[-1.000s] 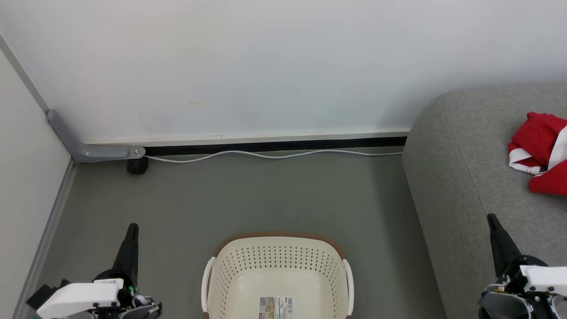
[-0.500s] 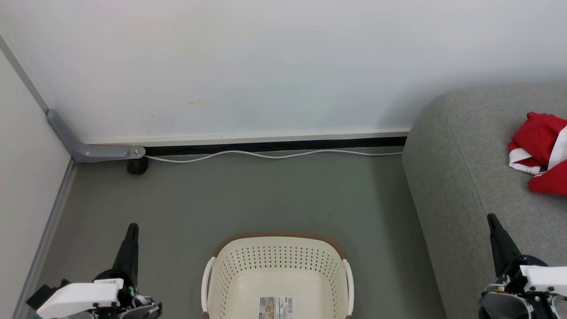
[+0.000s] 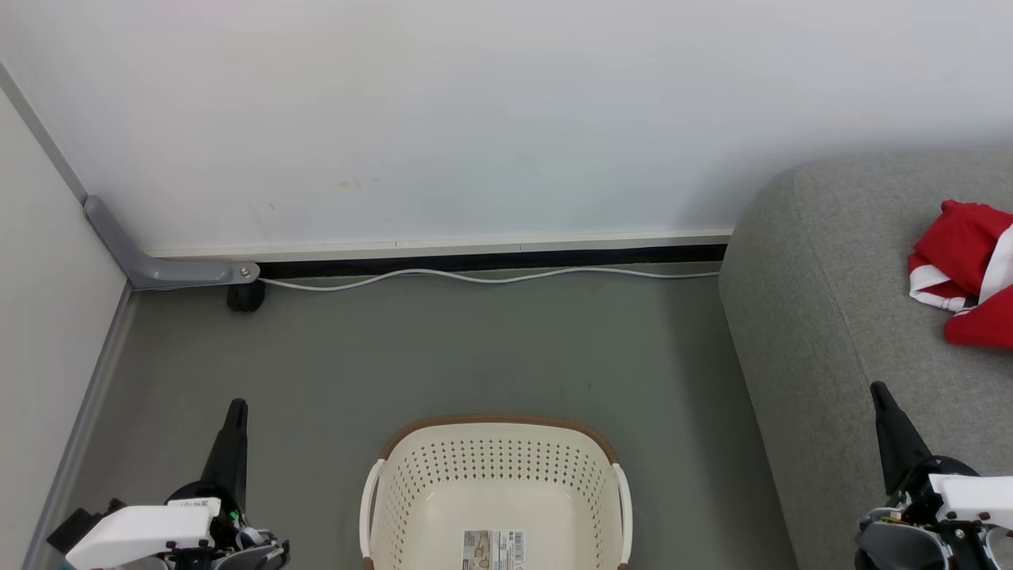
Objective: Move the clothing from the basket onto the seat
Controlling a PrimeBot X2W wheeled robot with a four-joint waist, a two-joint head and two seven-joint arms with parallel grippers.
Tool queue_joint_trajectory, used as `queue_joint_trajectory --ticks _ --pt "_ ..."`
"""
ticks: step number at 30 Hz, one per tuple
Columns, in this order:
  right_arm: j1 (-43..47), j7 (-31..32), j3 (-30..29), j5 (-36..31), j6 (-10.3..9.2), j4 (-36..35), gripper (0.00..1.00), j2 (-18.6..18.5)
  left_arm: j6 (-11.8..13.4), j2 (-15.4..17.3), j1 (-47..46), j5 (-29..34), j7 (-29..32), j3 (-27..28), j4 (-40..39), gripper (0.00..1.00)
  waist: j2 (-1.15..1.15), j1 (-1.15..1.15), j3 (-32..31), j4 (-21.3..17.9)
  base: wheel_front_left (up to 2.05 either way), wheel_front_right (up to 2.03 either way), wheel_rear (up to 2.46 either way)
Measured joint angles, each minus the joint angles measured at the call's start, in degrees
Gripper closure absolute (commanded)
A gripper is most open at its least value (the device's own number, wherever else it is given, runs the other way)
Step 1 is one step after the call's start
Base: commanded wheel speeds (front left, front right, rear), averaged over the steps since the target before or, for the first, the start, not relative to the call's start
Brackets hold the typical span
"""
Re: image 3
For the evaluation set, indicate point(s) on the white baseboard strip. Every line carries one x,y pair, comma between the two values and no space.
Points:
435,247

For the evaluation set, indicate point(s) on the cream perforated laundry basket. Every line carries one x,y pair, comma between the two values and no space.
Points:
491,475

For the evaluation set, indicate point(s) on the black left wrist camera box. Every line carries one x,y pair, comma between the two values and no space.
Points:
71,529

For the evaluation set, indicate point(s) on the paper label in basket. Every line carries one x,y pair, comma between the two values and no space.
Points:
493,550

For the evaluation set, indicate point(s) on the black caster wheel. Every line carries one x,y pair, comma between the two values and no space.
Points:
245,297

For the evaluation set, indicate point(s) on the grey fabric sofa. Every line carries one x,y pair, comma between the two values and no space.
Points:
831,317

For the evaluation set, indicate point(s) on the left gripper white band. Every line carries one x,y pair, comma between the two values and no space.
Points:
142,530

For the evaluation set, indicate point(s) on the grey metal bracket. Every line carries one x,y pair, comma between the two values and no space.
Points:
158,273

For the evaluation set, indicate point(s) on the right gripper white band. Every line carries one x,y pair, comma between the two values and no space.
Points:
973,499

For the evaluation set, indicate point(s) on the red garment striped white trim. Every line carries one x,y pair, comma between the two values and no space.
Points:
954,237

